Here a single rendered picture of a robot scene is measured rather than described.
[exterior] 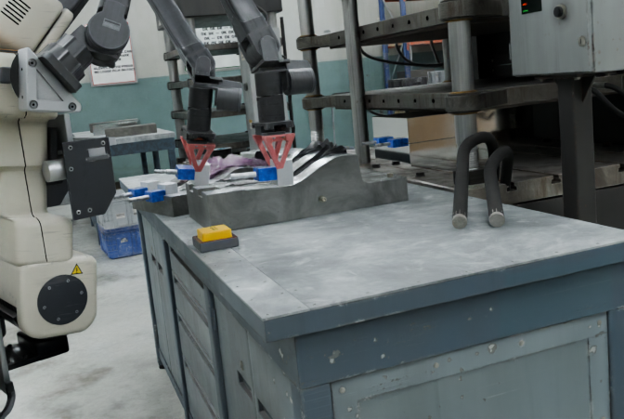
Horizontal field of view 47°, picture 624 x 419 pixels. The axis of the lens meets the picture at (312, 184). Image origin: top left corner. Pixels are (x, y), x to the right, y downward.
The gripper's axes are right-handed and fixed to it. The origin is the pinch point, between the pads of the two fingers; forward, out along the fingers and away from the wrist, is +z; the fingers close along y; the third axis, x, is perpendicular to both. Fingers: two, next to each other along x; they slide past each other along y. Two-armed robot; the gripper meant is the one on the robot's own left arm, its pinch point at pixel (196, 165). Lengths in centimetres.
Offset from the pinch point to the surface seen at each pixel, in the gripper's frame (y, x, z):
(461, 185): -42, -49, -7
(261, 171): -30.1, -6.9, -6.4
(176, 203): 9.3, 2.2, 12.6
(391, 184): -19.4, -44.2, -0.8
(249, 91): 408, -137, 34
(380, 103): 57, -78, -10
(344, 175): -18.8, -31.5, -2.9
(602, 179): -13, -117, -1
